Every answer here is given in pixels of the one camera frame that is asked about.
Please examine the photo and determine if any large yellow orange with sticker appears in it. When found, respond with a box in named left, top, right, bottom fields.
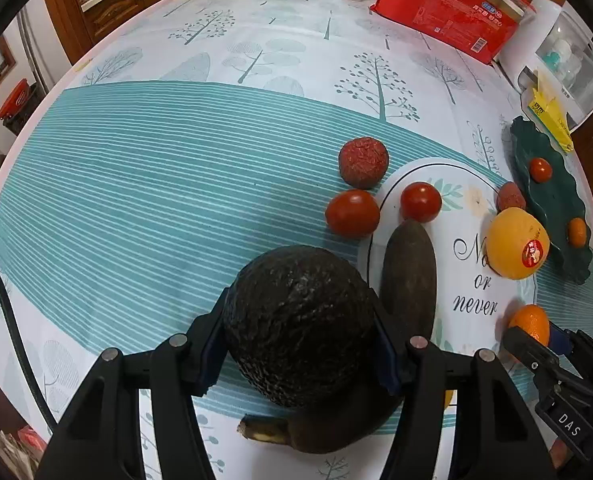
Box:
left=485, top=207, right=551, bottom=281

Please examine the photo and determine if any small orange kumquat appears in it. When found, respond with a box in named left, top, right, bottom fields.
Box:
left=568, top=217, right=587, bottom=248

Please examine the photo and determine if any dark brown long fruit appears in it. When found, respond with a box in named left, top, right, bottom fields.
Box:
left=379, top=219, right=437, bottom=340

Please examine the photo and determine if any red tomato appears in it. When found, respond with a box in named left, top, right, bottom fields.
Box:
left=401, top=182, right=442, bottom=223
left=529, top=157, right=553, bottom=183
left=325, top=190, right=380, bottom=238

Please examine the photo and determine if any dark avocado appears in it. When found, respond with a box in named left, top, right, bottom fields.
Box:
left=223, top=245, right=397, bottom=412

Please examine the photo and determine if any large red textured ball fruit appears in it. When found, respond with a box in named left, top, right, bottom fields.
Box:
left=339, top=136, right=389, bottom=190

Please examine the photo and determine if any round white printed placemat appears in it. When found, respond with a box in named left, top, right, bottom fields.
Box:
left=357, top=157, right=541, bottom=411

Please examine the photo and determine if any dark green scalloped plate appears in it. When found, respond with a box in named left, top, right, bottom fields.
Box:
left=509, top=116, right=593, bottom=284

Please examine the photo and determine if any small red lychee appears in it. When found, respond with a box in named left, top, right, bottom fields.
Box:
left=496, top=182, right=527, bottom=211

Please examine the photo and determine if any yellow tissue pack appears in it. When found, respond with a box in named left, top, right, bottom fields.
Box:
left=528, top=74, right=574, bottom=153

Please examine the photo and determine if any white cosmetics storage box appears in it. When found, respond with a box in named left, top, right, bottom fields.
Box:
left=497, top=0, right=593, bottom=131

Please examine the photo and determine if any tree-patterned tablecloth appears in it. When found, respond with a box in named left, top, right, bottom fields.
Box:
left=0, top=0, right=593, bottom=479

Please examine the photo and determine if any red paper cup package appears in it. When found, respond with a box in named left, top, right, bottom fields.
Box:
left=371, top=0, right=535, bottom=64

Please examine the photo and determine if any black cable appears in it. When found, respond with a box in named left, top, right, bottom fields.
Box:
left=0, top=244, right=58, bottom=434

